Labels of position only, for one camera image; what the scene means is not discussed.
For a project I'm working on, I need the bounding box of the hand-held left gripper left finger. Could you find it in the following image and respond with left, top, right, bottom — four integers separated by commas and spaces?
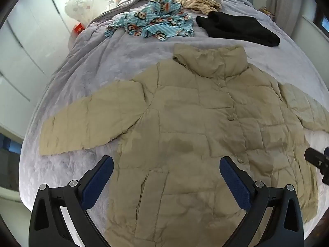
29, 155, 114, 247

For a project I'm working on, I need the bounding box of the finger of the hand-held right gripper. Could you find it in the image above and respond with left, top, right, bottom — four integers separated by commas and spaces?
304, 147, 329, 186

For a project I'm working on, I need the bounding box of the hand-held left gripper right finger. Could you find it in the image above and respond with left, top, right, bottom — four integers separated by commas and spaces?
220, 156, 305, 247

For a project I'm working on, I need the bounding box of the beige puffer jacket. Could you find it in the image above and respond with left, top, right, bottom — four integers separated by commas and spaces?
38, 43, 329, 247

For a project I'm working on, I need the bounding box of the lilac plush blanket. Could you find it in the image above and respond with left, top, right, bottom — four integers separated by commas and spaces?
19, 0, 329, 247

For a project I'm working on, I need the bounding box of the black fleece garment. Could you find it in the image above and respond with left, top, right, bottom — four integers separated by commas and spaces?
196, 12, 280, 47

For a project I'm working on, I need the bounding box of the beige curtain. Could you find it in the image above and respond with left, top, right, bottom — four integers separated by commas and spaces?
266, 0, 313, 35

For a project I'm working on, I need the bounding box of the blue monkey print pajamas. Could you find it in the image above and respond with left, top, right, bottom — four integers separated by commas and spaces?
104, 0, 195, 42

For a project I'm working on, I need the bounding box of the white plastic bag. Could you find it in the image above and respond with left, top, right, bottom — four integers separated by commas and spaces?
64, 0, 95, 23

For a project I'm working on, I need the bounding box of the beige striped garment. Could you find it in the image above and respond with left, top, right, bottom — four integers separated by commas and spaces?
168, 0, 223, 15

